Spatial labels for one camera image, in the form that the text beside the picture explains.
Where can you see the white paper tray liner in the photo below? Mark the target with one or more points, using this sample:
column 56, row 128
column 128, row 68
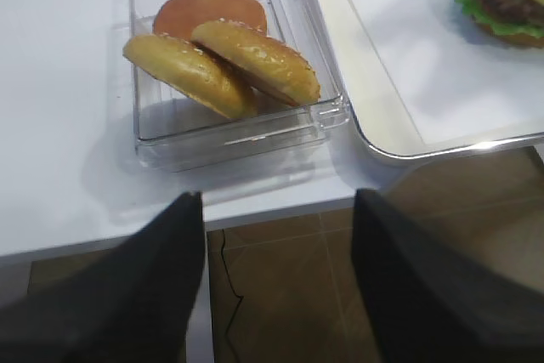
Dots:
column 453, row 79

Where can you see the green lettuce on burger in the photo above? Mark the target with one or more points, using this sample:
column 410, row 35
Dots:
column 473, row 10

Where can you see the bottom bun of burger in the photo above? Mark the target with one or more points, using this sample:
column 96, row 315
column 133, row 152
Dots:
column 519, row 40

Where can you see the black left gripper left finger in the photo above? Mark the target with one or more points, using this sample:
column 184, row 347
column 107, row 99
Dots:
column 132, row 305

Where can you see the left sesame top bun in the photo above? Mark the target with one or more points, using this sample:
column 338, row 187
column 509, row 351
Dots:
column 194, row 73

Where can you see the flat orange bottom bun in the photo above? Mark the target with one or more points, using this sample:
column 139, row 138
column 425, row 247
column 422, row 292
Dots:
column 178, row 18

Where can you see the white metal tray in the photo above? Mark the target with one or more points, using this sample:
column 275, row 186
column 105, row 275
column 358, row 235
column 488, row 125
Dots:
column 383, row 121

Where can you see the brown patty on burger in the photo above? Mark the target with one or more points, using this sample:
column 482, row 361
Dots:
column 518, row 12

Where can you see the clear bun container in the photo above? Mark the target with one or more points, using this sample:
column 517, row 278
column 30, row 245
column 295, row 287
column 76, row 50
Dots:
column 179, row 145

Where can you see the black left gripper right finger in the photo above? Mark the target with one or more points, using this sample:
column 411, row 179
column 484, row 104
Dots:
column 428, row 303

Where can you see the right sesame top bun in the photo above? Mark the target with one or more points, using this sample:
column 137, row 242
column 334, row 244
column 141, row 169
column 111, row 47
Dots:
column 270, row 66

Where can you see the sesame bun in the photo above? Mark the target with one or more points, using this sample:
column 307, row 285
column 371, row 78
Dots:
column 270, row 66
column 194, row 73

